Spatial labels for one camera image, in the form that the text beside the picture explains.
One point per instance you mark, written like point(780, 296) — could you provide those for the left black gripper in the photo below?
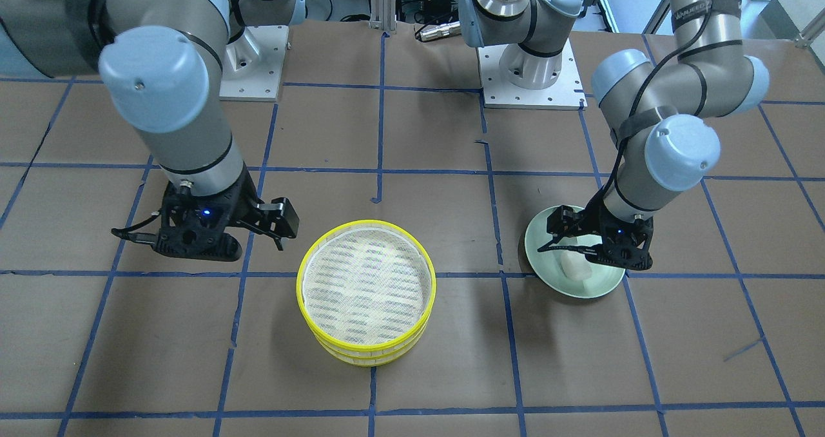
point(594, 221)

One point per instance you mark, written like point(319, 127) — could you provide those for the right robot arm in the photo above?
point(162, 61)

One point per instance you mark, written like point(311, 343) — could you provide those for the light green plate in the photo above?
point(546, 264)

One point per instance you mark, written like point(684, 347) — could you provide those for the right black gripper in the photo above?
point(243, 203)

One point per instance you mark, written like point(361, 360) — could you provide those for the silver cylindrical connector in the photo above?
point(433, 32)

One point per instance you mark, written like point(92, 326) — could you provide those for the white steamed bun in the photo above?
point(575, 266)

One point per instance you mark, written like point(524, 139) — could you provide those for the black power adapter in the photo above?
point(436, 9)

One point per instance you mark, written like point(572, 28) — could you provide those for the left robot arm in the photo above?
point(656, 112)

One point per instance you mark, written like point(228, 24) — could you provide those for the aluminium frame post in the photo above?
point(383, 16)

